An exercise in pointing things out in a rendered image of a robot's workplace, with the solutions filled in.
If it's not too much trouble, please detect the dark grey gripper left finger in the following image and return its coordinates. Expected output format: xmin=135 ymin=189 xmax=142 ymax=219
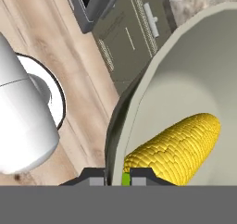
xmin=58 ymin=168 xmax=107 ymax=187

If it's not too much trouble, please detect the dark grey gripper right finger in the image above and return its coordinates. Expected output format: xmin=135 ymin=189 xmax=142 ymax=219
xmin=129 ymin=168 xmax=179 ymax=187

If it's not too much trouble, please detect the pale grey-green bowl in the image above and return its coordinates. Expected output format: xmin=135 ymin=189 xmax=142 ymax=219
xmin=104 ymin=1 xmax=237 ymax=187

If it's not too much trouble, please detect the yellow corn cob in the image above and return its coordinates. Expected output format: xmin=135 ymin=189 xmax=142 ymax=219
xmin=121 ymin=112 xmax=222 ymax=187

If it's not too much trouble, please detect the white round cylinder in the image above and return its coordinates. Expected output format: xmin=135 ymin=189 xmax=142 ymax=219
xmin=0 ymin=32 xmax=61 ymax=176

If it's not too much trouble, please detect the white disc with black rim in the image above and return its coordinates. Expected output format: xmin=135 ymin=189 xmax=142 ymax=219
xmin=14 ymin=52 xmax=68 ymax=131

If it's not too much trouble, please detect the grey open appliance door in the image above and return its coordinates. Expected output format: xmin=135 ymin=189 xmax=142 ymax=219
xmin=62 ymin=0 xmax=122 ymax=35

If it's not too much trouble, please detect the pale grey cabinet handle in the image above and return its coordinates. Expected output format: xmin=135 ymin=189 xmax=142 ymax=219
xmin=142 ymin=2 xmax=160 ymax=39

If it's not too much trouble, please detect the grey bar handle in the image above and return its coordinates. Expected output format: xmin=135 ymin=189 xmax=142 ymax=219
xmin=101 ymin=0 xmax=122 ymax=19

